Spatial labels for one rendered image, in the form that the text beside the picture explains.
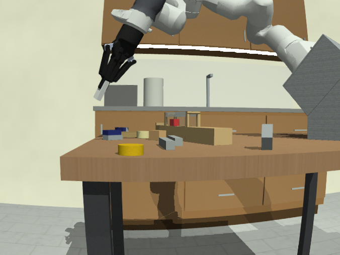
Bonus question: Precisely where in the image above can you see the grey square stick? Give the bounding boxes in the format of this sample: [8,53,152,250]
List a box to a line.
[159,137,175,150]
[167,135,183,146]

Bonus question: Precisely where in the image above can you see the tan wooden block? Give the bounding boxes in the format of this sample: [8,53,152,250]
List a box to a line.
[149,130,166,141]

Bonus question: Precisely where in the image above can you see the flat wooden board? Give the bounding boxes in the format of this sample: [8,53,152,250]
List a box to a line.
[121,131,137,137]

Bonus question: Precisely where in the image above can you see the beige roll of tape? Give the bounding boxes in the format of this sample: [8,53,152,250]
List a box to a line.
[137,131,149,138]

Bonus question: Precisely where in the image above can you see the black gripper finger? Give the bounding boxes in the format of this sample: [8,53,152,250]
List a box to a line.
[94,43,124,100]
[99,51,137,101]

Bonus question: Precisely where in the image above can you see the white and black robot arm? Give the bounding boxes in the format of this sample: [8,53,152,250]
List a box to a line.
[111,0,316,73]

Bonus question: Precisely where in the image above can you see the yellow short cylinder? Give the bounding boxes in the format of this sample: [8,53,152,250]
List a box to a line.
[118,144,144,156]

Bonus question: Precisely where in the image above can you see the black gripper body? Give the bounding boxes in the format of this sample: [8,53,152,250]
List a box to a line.
[112,24,144,60]

